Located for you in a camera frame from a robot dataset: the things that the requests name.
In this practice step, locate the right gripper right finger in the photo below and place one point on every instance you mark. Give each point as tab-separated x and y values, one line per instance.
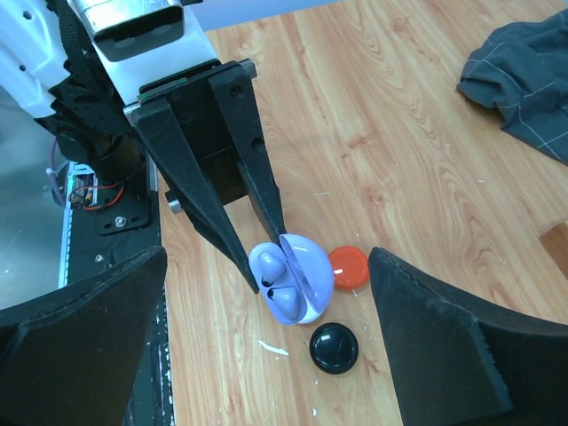
457	359

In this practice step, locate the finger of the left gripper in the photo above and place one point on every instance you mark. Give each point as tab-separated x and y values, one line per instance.
157	125
238	120

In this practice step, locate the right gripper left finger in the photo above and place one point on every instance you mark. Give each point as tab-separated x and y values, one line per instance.
71	357

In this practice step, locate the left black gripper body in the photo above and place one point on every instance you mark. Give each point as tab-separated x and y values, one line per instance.
191	99

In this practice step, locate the black earbud case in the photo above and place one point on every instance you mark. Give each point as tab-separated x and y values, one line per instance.
334	349

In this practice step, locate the orange earbud case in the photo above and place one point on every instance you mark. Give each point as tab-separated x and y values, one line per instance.
350	268

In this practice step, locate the purple earbud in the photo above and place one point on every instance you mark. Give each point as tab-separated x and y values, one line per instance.
271	268
287	301

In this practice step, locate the purple earbud case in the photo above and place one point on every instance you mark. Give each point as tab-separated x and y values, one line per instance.
308	270

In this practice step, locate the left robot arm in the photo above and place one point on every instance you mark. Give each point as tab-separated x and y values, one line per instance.
50	67

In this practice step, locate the wooden compartment tray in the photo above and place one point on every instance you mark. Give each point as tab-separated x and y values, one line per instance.
554	241

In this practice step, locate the grey checked cloth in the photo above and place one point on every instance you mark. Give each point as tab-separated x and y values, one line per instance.
521	71

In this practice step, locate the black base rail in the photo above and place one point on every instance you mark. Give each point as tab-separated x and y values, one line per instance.
95	241

